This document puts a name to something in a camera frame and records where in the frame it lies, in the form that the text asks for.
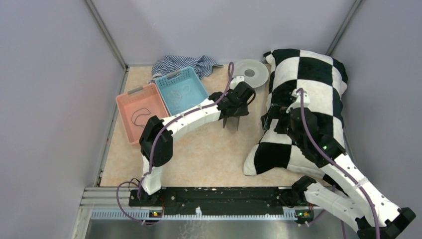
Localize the white cable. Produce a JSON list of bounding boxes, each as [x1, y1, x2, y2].
[[166, 85, 193, 110]]

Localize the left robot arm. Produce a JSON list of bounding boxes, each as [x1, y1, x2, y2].
[[138, 82, 256, 206]]

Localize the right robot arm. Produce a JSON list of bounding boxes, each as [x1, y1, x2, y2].
[[244, 104, 416, 239]]

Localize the blue perforated plastic basket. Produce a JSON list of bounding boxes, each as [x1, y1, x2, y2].
[[155, 67, 209, 116]]

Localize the black white checkered pillow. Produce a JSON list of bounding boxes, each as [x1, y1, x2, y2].
[[243, 48, 348, 190]]

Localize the blue white striped cloth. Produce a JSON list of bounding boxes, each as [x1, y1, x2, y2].
[[148, 55, 223, 83]]

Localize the pink perforated plastic basket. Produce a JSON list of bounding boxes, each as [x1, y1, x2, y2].
[[116, 83, 169, 146]]

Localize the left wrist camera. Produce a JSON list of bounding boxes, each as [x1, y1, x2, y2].
[[229, 76, 245, 90]]

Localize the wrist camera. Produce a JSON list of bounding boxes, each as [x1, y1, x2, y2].
[[229, 76, 245, 90], [286, 88, 311, 113]]

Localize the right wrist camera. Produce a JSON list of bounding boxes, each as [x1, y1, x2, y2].
[[286, 88, 311, 113]]

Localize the grey cable spool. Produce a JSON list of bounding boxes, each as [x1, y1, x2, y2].
[[234, 59, 269, 89]]

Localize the black cable in pink basket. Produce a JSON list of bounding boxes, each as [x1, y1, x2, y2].
[[131, 107, 152, 128]]

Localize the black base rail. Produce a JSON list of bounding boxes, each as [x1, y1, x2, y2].
[[128, 187, 315, 219]]

